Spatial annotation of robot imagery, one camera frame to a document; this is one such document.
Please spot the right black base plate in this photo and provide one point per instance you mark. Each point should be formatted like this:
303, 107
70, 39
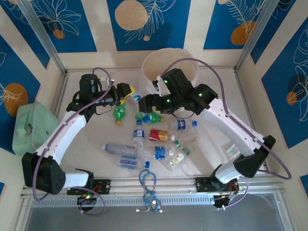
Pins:
202, 184

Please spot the green soda bottle yellow cap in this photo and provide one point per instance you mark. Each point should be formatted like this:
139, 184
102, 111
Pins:
119, 111

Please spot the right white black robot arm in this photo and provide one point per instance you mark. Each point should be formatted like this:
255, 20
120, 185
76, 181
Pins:
231, 130

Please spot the Pepsi bottle blue label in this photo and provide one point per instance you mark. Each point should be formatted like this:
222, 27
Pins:
181, 124

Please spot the crushed green plastic bottle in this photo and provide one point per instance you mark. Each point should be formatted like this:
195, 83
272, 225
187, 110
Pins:
154, 118

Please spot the clear bottle red blue stripes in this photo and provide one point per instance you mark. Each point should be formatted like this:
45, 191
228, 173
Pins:
136, 96

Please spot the clear plastic tray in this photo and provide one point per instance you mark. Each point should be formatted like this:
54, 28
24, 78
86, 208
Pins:
232, 150

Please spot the mint green plastic container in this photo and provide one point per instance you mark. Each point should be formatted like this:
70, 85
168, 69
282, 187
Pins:
36, 134

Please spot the aluminium extrusion rail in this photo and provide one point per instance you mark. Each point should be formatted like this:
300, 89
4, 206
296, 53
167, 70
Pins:
168, 186

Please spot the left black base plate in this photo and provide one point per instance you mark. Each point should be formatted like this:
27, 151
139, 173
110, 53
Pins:
106, 186

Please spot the blue stethoscope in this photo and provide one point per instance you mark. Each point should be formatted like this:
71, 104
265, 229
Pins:
149, 190

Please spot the red orange label bottle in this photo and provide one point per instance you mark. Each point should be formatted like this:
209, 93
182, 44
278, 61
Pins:
158, 135

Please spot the lemon label bottle green cap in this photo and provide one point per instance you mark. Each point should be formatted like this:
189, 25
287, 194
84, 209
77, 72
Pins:
177, 158

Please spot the clear bottle blue label blue cap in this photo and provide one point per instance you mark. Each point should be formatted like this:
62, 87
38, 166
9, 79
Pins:
138, 134

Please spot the blue label bottle white cap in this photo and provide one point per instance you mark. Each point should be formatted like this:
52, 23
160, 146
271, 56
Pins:
159, 152

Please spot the white waste bin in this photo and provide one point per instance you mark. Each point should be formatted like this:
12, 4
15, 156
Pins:
154, 62

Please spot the purple tinted clear bottle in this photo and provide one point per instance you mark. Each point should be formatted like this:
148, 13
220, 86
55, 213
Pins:
115, 148

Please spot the long blue label bottle blue cap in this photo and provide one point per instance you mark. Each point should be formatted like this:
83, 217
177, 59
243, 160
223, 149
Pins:
130, 161

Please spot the aluminium frame post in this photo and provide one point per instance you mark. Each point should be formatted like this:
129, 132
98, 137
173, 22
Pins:
43, 36
256, 36

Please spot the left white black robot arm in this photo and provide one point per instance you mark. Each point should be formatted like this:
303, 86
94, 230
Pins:
65, 134

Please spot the grey metal panel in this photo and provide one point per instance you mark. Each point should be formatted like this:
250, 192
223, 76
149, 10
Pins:
192, 221

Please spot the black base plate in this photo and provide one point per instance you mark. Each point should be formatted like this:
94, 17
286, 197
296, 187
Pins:
202, 184
106, 186

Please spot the arm base wiring bundle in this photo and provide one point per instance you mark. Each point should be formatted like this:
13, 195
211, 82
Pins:
86, 196
223, 197

